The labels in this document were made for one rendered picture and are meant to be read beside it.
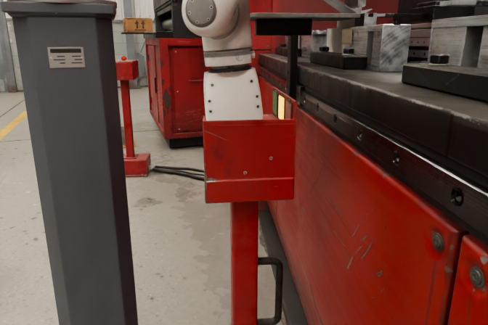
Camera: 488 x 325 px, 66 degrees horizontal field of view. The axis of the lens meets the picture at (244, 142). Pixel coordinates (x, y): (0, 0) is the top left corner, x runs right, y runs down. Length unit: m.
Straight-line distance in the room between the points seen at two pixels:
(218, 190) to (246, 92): 0.18
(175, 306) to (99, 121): 0.92
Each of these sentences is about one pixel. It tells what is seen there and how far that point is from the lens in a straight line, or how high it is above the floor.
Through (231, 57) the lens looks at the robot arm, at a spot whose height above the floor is 0.91.
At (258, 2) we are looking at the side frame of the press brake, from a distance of 1.89.
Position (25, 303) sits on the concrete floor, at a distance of 1.72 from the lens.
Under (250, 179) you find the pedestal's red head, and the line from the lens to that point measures 0.67.
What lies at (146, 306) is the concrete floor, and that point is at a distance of 1.55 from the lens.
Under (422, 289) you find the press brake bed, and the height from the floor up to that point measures 0.68.
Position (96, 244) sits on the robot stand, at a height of 0.53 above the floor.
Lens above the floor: 0.94
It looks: 15 degrees down
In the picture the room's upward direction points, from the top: straight up
